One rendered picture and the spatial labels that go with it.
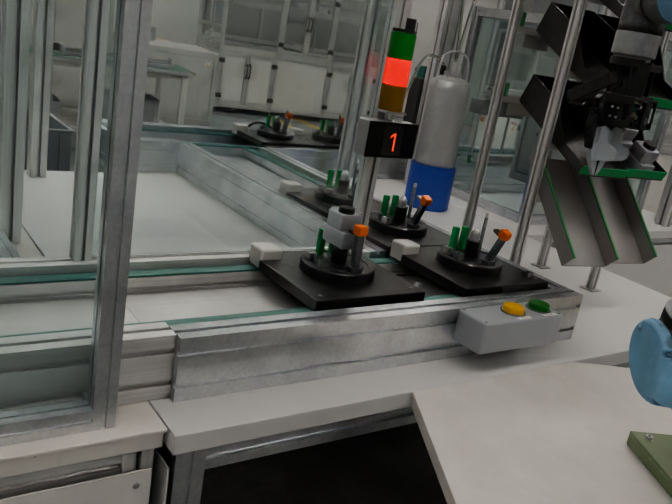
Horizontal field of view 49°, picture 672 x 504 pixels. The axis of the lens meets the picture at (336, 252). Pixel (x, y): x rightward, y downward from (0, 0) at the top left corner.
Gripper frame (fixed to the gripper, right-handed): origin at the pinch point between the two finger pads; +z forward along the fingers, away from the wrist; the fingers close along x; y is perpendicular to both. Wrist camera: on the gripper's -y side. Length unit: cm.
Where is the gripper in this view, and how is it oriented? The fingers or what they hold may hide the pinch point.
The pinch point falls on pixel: (591, 167)
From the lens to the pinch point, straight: 143.9
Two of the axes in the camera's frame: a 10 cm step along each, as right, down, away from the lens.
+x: 8.2, -0.3, 5.7
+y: 5.5, 3.4, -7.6
